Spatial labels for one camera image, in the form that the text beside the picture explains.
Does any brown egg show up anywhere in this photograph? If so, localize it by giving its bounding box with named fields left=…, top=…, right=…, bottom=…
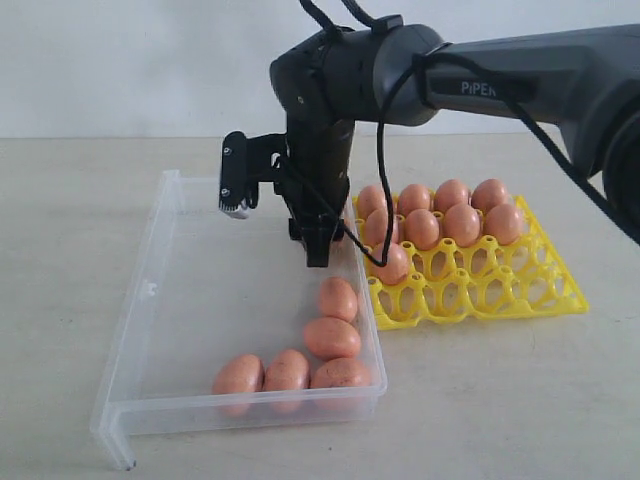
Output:
left=397, top=183, right=432, bottom=216
left=363, top=208, right=401, bottom=247
left=371, top=243, right=410, bottom=285
left=310, top=358, right=371, bottom=411
left=303, top=317, right=361, bottom=361
left=332, top=217, right=351, bottom=249
left=442, top=203, right=481, bottom=247
left=356, top=185, right=394, bottom=220
left=317, top=276, right=358, bottom=322
left=211, top=354, right=265, bottom=395
left=483, top=203, right=525, bottom=245
left=471, top=178, right=510, bottom=214
left=404, top=209, right=441, bottom=251
left=263, top=349, right=311, bottom=414
left=434, top=178, right=470, bottom=213

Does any clear plastic storage box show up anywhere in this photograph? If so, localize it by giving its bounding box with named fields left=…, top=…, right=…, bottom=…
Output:
left=91, top=170, right=388, bottom=470

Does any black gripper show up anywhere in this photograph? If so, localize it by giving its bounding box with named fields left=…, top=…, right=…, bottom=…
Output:
left=274, top=159, right=350, bottom=268

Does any yellow plastic egg tray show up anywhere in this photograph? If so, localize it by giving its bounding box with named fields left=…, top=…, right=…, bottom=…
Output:
left=361, top=195, right=589, bottom=330

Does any black cable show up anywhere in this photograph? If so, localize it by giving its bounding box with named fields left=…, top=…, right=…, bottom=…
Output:
left=279, top=0, right=640, bottom=269

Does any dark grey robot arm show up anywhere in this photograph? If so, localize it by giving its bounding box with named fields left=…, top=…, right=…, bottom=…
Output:
left=270, top=24, right=639, bottom=268

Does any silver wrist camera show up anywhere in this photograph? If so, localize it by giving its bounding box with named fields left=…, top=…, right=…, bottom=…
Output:
left=219, top=131, right=287, bottom=220

